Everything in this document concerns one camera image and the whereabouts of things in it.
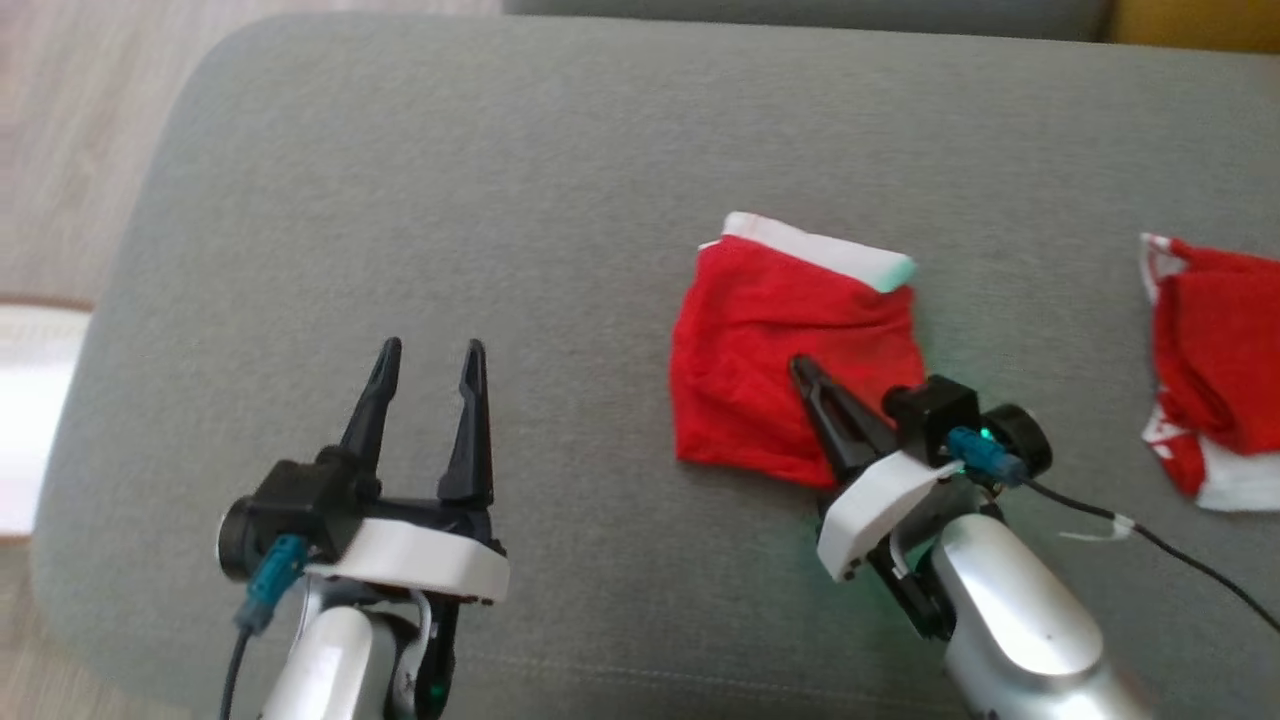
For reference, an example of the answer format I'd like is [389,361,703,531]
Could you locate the yellow sofa back cushion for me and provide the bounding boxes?
[1110,0,1280,54]

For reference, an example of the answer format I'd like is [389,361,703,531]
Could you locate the red printed jersey white sleeves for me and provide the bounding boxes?
[1139,232,1280,514]

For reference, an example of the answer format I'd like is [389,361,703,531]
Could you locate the grey fabric sofa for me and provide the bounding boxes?
[30,0,1280,720]

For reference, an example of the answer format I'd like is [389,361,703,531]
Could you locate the arm cable teal plug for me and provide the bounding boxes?
[221,533,310,720]
[945,427,1280,637]

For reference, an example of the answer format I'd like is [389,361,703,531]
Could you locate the left arm cable teal plug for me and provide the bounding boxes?
[221,533,310,720]

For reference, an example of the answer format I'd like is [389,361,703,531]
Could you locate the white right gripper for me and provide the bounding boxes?
[788,355,967,584]

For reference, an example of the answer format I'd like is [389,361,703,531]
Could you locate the red garment white striped trim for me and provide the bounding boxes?
[668,211,927,491]

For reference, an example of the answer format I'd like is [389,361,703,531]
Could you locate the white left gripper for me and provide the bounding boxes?
[304,337,512,606]

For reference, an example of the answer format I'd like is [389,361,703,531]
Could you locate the right arm cable teal plug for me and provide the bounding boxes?
[945,427,1280,637]

